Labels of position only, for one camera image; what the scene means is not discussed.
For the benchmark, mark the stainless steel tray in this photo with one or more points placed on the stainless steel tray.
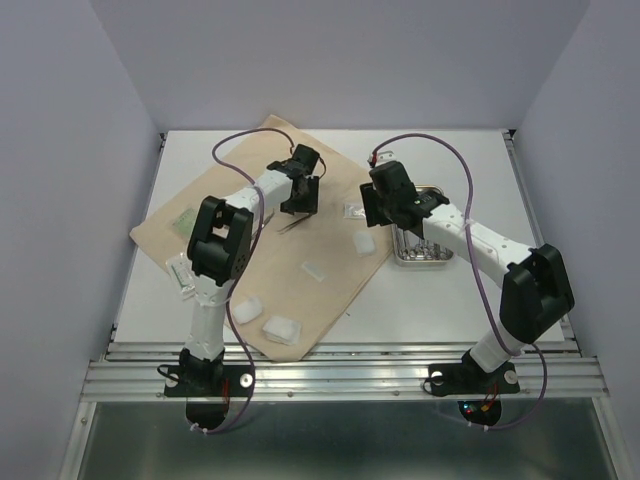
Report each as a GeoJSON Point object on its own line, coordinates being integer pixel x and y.
{"type": "Point", "coordinates": [414, 265]}

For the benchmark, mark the green suture packet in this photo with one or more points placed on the green suture packet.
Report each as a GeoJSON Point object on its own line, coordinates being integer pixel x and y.
{"type": "Point", "coordinates": [179, 270]}

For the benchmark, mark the white gauze pad left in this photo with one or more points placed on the white gauze pad left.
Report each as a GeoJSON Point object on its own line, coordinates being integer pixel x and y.
{"type": "Point", "coordinates": [248, 310]}

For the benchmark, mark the white foil blade packet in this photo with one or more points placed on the white foil blade packet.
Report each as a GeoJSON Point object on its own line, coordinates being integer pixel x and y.
{"type": "Point", "coordinates": [314, 271]}

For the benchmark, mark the fine curved forceps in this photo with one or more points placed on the fine curved forceps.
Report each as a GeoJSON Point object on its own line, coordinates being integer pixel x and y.
{"type": "Point", "coordinates": [294, 224]}

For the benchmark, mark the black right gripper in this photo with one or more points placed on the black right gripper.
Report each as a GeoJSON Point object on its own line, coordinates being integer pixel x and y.
{"type": "Point", "coordinates": [369, 194]}

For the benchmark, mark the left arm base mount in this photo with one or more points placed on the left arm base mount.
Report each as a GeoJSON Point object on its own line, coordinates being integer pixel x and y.
{"type": "Point", "coordinates": [216, 394]}

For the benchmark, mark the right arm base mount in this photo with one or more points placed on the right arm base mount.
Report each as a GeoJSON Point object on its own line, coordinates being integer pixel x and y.
{"type": "Point", "coordinates": [481, 391]}

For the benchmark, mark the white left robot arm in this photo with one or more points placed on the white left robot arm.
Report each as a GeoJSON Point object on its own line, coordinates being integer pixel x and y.
{"type": "Point", "coordinates": [220, 244]}

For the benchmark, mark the white gauze pad right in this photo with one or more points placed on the white gauze pad right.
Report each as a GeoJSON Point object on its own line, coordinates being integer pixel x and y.
{"type": "Point", "coordinates": [364, 243]}

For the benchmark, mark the angled steel tweezers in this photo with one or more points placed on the angled steel tweezers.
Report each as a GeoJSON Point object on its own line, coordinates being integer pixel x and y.
{"type": "Point", "coordinates": [268, 218]}

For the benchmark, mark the small clear needle packet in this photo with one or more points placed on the small clear needle packet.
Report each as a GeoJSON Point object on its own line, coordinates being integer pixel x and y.
{"type": "Point", "coordinates": [354, 211]}

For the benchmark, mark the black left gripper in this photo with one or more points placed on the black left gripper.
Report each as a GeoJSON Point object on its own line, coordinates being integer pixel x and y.
{"type": "Point", "coordinates": [312, 206]}

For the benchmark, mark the beige cloth drape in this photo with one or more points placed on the beige cloth drape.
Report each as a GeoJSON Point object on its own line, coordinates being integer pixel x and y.
{"type": "Point", "coordinates": [274, 274]}

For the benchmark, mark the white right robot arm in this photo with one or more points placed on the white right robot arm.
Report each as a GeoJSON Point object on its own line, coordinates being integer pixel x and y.
{"type": "Point", "coordinates": [535, 288]}

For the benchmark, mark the aluminium mounting rail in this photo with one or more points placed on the aluminium mounting rail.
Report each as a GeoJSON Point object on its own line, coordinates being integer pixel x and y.
{"type": "Point", "coordinates": [333, 371]}

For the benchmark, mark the white gauze pad stack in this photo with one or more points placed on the white gauze pad stack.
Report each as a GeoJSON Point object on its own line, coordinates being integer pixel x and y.
{"type": "Point", "coordinates": [282, 330]}

